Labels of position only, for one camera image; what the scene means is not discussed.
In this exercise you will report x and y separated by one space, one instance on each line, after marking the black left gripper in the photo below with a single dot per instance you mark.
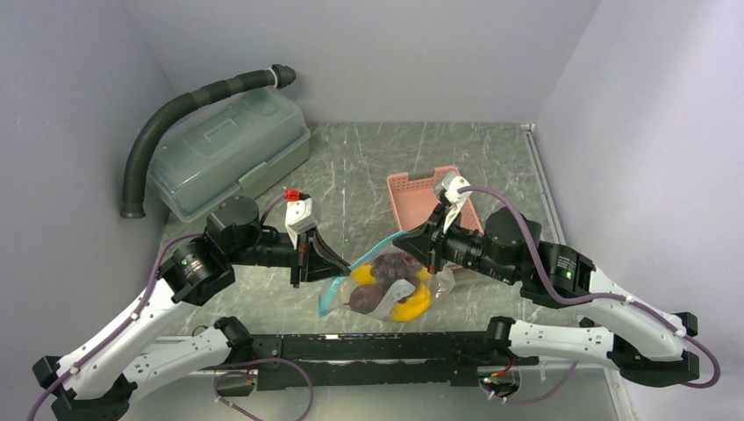
314 260

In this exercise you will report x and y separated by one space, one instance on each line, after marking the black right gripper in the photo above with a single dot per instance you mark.
428 246

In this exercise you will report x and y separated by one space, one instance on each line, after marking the dark red grape bunch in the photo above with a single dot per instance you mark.
391 267

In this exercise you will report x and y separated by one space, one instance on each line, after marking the pink plastic basket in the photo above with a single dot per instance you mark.
413 198

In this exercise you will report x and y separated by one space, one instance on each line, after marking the clear zip top bag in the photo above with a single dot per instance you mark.
335 295

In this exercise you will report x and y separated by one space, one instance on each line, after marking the yellow mango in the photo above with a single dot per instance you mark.
413 306

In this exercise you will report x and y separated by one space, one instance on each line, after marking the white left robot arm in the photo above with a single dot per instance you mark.
101 379

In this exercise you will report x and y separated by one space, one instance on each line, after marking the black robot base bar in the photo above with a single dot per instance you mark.
361 359

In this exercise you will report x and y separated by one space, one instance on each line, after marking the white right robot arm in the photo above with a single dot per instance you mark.
625 334

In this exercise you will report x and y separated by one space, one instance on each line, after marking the yellow fruit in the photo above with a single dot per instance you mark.
362 275

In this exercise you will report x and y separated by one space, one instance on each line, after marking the translucent green storage box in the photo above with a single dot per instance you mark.
240 147

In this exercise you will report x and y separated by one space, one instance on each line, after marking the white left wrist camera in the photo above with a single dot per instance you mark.
302 214

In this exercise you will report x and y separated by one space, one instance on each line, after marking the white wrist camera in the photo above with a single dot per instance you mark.
302 214
449 190

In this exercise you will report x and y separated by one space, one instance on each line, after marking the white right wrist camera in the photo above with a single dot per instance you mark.
449 190

